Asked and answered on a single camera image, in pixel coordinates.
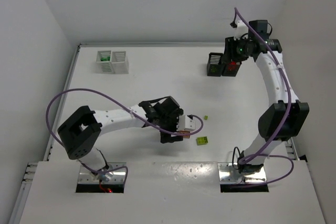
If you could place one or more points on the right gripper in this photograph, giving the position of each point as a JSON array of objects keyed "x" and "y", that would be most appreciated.
[{"x": 229, "y": 50}]

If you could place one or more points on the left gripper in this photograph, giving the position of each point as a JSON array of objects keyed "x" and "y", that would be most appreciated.
[{"x": 170, "y": 128}]

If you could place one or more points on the red lego brick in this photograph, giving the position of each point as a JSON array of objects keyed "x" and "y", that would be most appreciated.
[{"x": 232, "y": 67}]

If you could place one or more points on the orange lego plate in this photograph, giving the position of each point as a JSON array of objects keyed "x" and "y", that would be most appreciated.
[{"x": 184, "y": 134}]

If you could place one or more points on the lime lego brick large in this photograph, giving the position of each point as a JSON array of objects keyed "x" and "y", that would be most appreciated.
[{"x": 201, "y": 140}]

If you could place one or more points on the lime lego brick small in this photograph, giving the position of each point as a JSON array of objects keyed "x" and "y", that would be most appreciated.
[{"x": 213, "y": 71}]

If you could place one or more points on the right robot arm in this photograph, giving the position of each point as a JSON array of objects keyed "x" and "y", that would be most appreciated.
[{"x": 286, "y": 114}]

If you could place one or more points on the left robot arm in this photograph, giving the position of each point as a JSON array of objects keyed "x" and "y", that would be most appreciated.
[{"x": 81, "y": 130}]

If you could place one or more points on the black slotted bin right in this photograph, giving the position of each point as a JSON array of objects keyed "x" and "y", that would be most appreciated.
[{"x": 226, "y": 73}]

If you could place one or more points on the black slotted bin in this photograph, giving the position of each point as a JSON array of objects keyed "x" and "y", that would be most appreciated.
[
  {"x": 215, "y": 60},
  {"x": 226, "y": 73}
]

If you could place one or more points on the black slotted bin left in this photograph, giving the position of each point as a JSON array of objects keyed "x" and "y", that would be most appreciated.
[{"x": 215, "y": 60}]

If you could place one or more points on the white slotted bin right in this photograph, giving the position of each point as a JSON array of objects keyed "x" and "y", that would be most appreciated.
[{"x": 120, "y": 63}]

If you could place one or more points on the white slotted bin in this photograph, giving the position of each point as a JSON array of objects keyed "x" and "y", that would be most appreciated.
[
  {"x": 104, "y": 66},
  {"x": 120, "y": 63}
]

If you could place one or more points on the white slotted bin left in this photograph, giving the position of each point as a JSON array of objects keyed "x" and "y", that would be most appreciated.
[{"x": 104, "y": 66}]

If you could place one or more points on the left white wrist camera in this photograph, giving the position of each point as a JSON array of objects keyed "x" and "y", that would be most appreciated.
[{"x": 186, "y": 123}]

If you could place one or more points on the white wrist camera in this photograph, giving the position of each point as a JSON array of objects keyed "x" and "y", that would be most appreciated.
[
  {"x": 186, "y": 123},
  {"x": 240, "y": 30}
]

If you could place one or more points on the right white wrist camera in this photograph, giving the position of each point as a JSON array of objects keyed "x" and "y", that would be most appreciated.
[{"x": 240, "y": 30}]

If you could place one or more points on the aluminium frame rail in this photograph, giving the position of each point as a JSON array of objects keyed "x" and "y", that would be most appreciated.
[{"x": 151, "y": 44}]

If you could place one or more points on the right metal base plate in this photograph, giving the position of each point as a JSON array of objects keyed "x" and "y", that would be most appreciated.
[{"x": 228, "y": 175}]

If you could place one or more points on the metal base plate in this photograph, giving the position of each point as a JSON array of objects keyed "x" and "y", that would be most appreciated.
[
  {"x": 117, "y": 176},
  {"x": 228, "y": 175}
]

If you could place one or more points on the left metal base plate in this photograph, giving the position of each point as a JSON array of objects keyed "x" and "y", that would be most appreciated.
[{"x": 117, "y": 176}]

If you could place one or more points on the right side aluminium rail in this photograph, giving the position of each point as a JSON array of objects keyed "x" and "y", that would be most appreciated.
[{"x": 291, "y": 149}]

